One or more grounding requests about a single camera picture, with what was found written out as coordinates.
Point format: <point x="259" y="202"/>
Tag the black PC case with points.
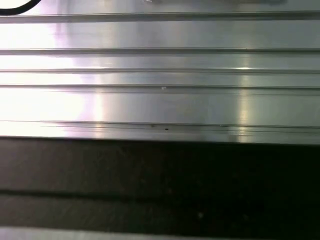
<point x="150" y="175"/>

